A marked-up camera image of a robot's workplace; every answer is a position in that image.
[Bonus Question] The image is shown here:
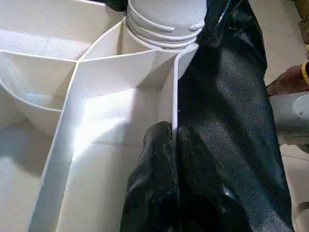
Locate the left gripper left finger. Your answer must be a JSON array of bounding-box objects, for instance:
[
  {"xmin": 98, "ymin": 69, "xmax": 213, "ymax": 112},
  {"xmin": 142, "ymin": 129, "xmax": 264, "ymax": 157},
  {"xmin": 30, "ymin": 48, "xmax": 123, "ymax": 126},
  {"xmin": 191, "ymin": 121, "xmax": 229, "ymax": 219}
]
[{"xmin": 120, "ymin": 120, "xmax": 181, "ymax": 232}]

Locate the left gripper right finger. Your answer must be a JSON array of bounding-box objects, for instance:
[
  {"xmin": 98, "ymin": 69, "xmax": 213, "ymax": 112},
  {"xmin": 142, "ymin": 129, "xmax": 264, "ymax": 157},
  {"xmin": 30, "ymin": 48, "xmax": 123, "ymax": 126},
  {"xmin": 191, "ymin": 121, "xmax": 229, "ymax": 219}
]
[{"xmin": 176, "ymin": 125, "xmax": 251, "ymax": 232}]

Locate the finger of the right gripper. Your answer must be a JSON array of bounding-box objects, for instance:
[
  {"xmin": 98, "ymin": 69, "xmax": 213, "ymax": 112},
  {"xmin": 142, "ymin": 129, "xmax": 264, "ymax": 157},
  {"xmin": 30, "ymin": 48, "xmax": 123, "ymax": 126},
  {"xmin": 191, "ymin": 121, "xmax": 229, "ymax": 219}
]
[{"xmin": 197, "ymin": 0, "xmax": 244, "ymax": 46}]

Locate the white plastic table leg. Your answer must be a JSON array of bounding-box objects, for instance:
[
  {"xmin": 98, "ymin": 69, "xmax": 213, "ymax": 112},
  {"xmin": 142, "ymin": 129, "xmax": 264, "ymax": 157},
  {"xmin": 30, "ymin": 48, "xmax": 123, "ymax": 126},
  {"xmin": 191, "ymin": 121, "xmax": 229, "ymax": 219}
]
[{"xmin": 125, "ymin": 0, "xmax": 208, "ymax": 50}]

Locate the white plastic table top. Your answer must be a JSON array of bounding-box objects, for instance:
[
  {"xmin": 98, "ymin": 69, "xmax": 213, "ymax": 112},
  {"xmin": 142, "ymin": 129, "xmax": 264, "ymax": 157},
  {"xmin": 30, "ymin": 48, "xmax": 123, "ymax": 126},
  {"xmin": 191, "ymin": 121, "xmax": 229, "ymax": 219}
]
[{"xmin": 0, "ymin": 0, "xmax": 203, "ymax": 232}]

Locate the black mat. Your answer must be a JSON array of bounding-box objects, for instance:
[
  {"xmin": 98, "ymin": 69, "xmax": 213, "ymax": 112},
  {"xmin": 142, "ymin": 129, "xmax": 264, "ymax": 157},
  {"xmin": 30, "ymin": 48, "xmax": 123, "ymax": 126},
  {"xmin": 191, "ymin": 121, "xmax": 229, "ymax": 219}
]
[{"xmin": 177, "ymin": 0, "xmax": 295, "ymax": 232}]

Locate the light grey rounded casing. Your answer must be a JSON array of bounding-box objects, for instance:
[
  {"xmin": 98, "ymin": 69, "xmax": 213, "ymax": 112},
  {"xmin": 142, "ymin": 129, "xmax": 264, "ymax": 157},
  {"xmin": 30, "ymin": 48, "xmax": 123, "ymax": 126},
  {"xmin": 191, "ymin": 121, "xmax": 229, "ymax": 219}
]
[{"xmin": 271, "ymin": 93, "xmax": 309, "ymax": 147}]

